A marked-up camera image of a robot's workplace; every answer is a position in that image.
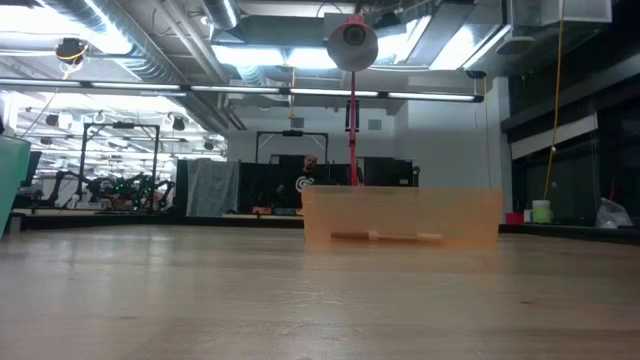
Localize person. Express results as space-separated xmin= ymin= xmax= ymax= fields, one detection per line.
xmin=277 ymin=153 xmax=321 ymax=210

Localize black partition panels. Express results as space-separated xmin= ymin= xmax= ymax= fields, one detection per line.
xmin=174 ymin=157 xmax=416 ymax=216

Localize orange translucent tray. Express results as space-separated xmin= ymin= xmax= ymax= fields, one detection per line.
xmin=300 ymin=184 xmax=505 ymax=248

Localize grey hanging cloth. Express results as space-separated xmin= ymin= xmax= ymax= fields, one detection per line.
xmin=185 ymin=157 xmax=241 ymax=218

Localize LED light bar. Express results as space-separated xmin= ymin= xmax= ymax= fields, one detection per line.
xmin=0 ymin=77 xmax=485 ymax=105

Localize red desk lamp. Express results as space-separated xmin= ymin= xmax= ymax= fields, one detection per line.
xmin=326 ymin=12 xmax=380 ymax=187

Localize light green cup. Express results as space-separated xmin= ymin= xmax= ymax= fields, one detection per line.
xmin=531 ymin=199 xmax=552 ymax=225

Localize clear plastic bag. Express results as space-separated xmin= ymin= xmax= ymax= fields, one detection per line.
xmin=594 ymin=197 xmax=635 ymax=230

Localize green translucent tray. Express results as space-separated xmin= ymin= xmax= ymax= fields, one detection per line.
xmin=0 ymin=133 xmax=33 ymax=240

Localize black background rig frame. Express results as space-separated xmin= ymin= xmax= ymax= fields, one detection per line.
xmin=78 ymin=122 xmax=161 ymax=201
xmin=255 ymin=130 xmax=330 ymax=166

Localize black aluminium rig frame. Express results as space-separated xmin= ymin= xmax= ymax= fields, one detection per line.
xmin=9 ymin=212 xmax=640 ymax=246

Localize yellow power cable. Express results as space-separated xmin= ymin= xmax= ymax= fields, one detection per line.
xmin=542 ymin=0 xmax=566 ymax=201

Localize black cable reel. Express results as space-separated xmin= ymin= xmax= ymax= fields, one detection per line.
xmin=53 ymin=36 xmax=91 ymax=66

